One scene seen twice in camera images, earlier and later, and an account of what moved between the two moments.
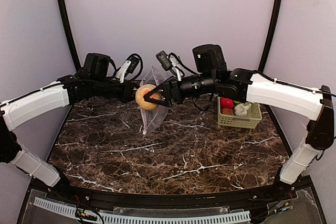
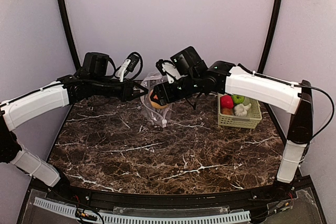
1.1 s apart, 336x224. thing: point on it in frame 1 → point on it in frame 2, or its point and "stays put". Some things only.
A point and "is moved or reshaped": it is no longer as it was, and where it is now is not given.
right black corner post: x=271 y=33 stays put
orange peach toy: x=142 y=91 is moved or reshaped
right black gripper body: x=168 y=93 stays put
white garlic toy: x=241 y=109 stays put
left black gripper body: x=131 y=91 stays put
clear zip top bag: x=151 y=119 is moved or reshaped
